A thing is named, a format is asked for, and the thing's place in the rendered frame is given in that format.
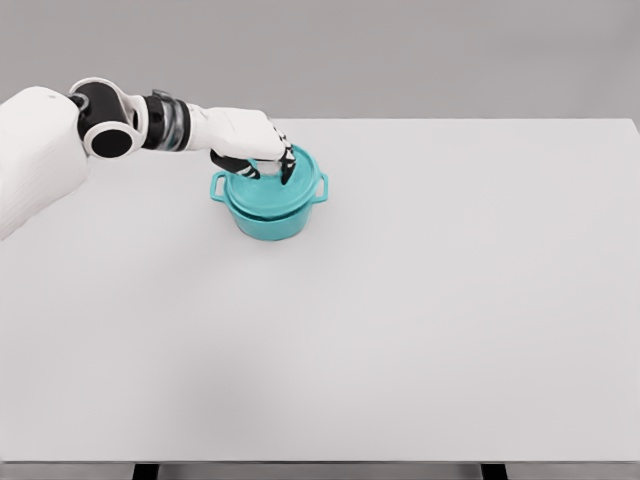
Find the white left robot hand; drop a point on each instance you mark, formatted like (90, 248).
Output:
(245, 134)

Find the teal pot lid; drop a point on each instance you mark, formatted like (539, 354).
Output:
(272, 192)

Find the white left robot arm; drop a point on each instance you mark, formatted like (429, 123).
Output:
(45, 150)

